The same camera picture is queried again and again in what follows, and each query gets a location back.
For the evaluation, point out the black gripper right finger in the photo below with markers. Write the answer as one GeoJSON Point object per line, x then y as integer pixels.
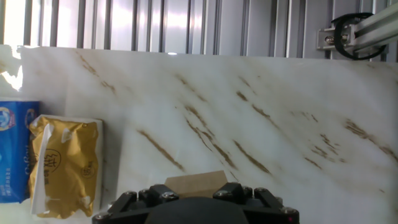
{"type": "Point", "coordinates": [231, 191]}

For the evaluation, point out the blue tissue pack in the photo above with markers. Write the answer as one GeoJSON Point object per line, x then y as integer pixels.
{"type": "Point", "coordinates": [15, 149]}

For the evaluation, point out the gold tissue pack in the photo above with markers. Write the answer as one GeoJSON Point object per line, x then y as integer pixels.
{"type": "Point", "coordinates": [68, 161]}

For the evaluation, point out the marble pattern board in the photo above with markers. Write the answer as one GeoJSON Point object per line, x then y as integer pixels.
{"type": "Point", "coordinates": [248, 93]}

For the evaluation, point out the aluminium corner bracket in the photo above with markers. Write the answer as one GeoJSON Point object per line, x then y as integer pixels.
{"type": "Point", "coordinates": [323, 34]}

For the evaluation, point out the small wooden block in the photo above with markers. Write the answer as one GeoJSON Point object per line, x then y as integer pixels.
{"type": "Point", "coordinates": [196, 183]}

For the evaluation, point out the aluminium frame post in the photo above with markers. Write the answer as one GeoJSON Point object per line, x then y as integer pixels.
{"type": "Point", "coordinates": [376, 26]}

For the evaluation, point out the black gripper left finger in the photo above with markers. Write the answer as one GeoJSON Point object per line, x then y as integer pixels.
{"type": "Point", "coordinates": [158, 193]}

